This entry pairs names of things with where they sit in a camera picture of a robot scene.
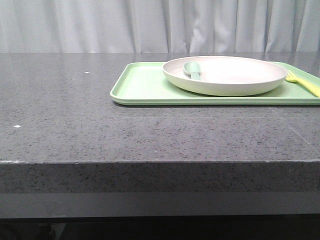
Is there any beige round plate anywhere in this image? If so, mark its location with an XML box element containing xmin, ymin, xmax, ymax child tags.
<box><xmin>162</xmin><ymin>56</ymin><xmax>288</xmax><ymax>97</ymax></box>

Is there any yellow plastic fork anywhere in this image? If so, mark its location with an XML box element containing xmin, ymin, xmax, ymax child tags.
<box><xmin>285</xmin><ymin>70</ymin><xmax>320</xmax><ymax>98</ymax></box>

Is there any teal green spoon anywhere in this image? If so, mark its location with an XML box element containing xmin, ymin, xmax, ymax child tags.
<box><xmin>183</xmin><ymin>61</ymin><xmax>201</xmax><ymax>81</ymax></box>

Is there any light green plastic tray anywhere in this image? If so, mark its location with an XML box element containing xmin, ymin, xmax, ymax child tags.
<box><xmin>110</xmin><ymin>62</ymin><xmax>320</xmax><ymax>106</ymax></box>

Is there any grey pleated curtain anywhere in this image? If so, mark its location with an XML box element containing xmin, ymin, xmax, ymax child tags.
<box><xmin>0</xmin><ymin>0</ymin><xmax>320</xmax><ymax>53</ymax></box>

